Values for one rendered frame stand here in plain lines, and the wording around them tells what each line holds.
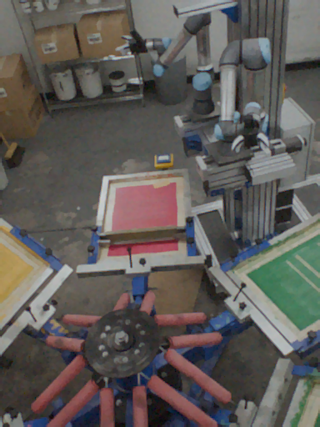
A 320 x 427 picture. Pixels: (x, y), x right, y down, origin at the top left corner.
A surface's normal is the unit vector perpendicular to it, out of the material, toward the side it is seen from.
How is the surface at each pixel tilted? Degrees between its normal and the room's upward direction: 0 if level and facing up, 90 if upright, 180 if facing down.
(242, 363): 0
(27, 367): 0
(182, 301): 1
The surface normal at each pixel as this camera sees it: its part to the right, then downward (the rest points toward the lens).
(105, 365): -0.13, -0.72
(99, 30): -0.07, 0.67
